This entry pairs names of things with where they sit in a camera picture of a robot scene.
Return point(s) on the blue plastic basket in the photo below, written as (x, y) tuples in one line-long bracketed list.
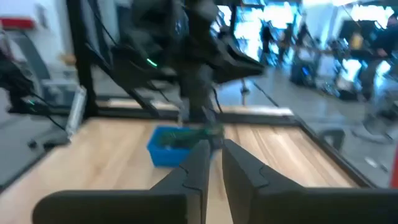
[(168, 157)]

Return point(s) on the person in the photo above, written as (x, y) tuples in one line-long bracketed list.
[(385, 40)]

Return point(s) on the silver metal bar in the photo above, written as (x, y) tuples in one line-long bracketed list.
[(76, 112)]

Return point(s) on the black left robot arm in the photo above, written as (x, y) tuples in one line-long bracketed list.
[(192, 93)]

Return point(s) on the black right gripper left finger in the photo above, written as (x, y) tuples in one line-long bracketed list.
[(186, 199)]

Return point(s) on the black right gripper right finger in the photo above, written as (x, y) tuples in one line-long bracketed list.
[(264, 202)]

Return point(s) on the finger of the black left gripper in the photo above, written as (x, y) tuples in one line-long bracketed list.
[(239, 76), (245, 62)]

